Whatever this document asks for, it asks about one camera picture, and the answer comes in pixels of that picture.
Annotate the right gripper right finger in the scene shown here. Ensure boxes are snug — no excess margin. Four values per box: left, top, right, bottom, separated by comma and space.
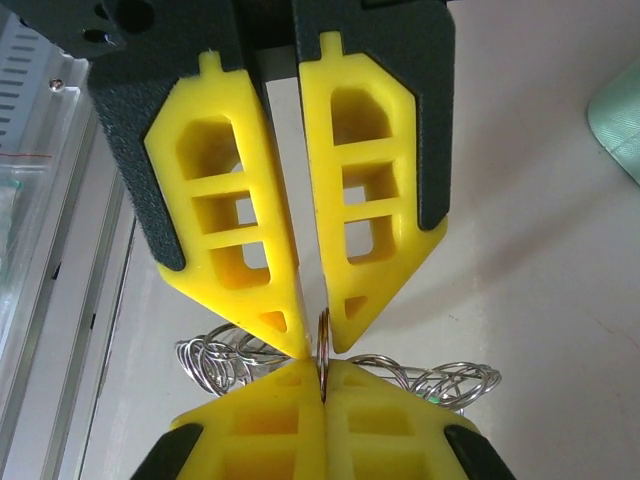
294, 0, 456, 354

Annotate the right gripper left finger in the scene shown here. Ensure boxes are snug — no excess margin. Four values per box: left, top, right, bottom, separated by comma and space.
89, 0, 309, 361

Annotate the clear plastic bag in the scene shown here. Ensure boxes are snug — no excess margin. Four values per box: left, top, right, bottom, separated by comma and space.
0, 149, 59, 361

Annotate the mint green zip pouch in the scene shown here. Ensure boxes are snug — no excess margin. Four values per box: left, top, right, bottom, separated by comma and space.
587, 64, 640, 187

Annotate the aluminium rail beam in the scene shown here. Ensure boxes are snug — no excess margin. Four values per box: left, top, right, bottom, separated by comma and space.
19, 47, 139, 480

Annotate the grey slotted cable duct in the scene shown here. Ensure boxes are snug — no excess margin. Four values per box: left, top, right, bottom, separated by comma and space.
0, 9, 66, 151

